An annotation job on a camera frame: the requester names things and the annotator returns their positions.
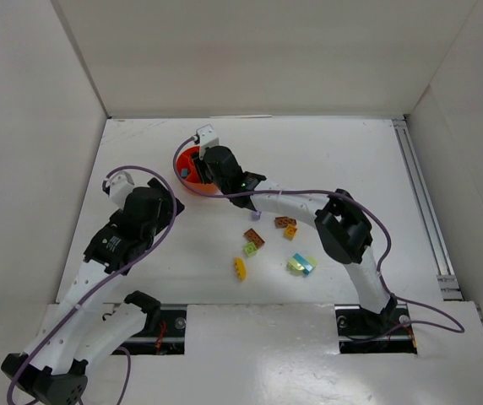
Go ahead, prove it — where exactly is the orange square lego brick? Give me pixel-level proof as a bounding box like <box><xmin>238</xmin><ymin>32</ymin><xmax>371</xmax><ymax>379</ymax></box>
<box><xmin>284</xmin><ymin>224</ymin><xmax>297</xmax><ymax>240</ymax></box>

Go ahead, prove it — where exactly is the yellow curved lego brick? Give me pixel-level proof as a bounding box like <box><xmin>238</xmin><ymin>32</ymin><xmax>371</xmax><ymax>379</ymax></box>
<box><xmin>234</xmin><ymin>257</ymin><xmax>247</xmax><ymax>281</ymax></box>

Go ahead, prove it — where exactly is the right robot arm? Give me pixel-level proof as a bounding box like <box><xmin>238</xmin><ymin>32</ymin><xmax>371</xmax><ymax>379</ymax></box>
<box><xmin>191</xmin><ymin>146</ymin><xmax>397</xmax><ymax>318</ymax></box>

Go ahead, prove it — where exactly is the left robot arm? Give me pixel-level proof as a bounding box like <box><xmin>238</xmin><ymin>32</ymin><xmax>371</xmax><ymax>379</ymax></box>
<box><xmin>1</xmin><ymin>170</ymin><xmax>184</xmax><ymax>404</ymax></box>

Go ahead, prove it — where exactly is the orange round divided container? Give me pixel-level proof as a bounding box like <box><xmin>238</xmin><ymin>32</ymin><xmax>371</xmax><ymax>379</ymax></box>
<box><xmin>176</xmin><ymin>146</ymin><xmax>218</xmax><ymax>194</ymax></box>

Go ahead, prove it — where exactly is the brown lego plate left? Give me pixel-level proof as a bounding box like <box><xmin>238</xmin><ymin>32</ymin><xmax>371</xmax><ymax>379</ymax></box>
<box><xmin>244</xmin><ymin>228</ymin><xmax>265</xmax><ymax>249</ymax></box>

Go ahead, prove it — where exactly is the brown lego plate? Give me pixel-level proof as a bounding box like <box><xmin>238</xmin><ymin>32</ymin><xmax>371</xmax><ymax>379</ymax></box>
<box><xmin>274</xmin><ymin>216</ymin><xmax>296</xmax><ymax>229</ymax></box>
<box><xmin>244</xmin><ymin>228</ymin><xmax>265</xmax><ymax>249</ymax></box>

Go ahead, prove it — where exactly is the brown lego plate right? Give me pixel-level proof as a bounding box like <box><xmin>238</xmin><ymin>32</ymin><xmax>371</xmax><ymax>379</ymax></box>
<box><xmin>274</xmin><ymin>216</ymin><xmax>296</xmax><ymax>229</ymax></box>

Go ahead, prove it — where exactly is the lime green lego brick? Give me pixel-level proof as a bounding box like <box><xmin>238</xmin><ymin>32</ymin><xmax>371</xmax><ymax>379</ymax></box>
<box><xmin>243</xmin><ymin>242</ymin><xmax>258</xmax><ymax>257</ymax></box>

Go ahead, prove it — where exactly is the pale yellow lego brick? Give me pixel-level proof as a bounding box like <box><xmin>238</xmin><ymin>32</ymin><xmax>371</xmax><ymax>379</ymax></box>
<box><xmin>286</xmin><ymin>257</ymin><xmax>317</xmax><ymax>275</ymax></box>

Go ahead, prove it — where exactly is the turquoise lego brick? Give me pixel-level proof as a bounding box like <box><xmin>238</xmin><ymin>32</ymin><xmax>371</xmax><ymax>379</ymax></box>
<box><xmin>293</xmin><ymin>253</ymin><xmax>316</xmax><ymax>276</ymax></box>

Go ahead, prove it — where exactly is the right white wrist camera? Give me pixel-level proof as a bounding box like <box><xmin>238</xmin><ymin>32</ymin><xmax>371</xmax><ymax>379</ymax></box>
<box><xmin>195</xmin><ymin>124</ymin><xmax>220</xmax><ymax>159</ymax></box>

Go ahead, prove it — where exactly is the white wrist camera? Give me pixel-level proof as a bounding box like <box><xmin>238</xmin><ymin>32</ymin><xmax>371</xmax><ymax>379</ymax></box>
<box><xmin>195</xmin><ymin>124</ymin><xmax>220</xmax><ymax>159</ymax></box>
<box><xmin>101</xmin><ymin>170</ymin><xmax>135</xmax><ymax>209</ymax></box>

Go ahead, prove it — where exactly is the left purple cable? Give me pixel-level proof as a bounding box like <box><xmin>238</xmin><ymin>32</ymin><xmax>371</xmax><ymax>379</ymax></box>
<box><xmin>6</xmin><ymin>165</ymin><xmax>178</xmax><ymax>405</ymax></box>

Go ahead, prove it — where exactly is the purple cable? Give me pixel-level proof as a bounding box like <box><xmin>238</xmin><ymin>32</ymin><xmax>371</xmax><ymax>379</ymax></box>
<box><xmin>171</xmin><ymin>135</ymin><xmax>465</xmax><ymax>335</ymax></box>
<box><xmin>6</xmin><ymin>165</ymin><xmax>178</xmax><ymax>405</ymax></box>

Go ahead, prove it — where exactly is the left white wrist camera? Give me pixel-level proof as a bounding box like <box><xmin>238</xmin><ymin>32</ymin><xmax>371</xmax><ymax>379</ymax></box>
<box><xmin>101</xmin><ymin>170</ymin><xmax>135</xmax><ymax>209</ymax></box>

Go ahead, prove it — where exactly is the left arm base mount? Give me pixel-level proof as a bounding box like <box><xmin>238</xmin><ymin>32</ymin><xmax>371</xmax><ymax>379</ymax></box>
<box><xmin>121</xmin><ymin>291</ymin><xmax>187</xmax><ymax>356</ymax></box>

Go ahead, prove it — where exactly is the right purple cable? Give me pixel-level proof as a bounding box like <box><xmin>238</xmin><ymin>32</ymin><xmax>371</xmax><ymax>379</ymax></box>
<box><xmin>171</xmin><ymin>135</ymin><xmax>465</xmax><ymax>335</ymax></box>

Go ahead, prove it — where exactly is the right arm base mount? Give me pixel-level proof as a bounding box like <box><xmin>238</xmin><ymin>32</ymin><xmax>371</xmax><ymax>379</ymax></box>
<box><xmin>334</xmin><ymin>305</ymin><xmax>417</xmax><ymax>354</ymax></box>

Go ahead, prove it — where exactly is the aluminium rail right side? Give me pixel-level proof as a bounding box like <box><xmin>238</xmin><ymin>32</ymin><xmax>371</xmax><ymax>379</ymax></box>
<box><xmin>392</xmin><ymin>118</ymin><xmax>464</xmax><ymax>301</ymax></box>

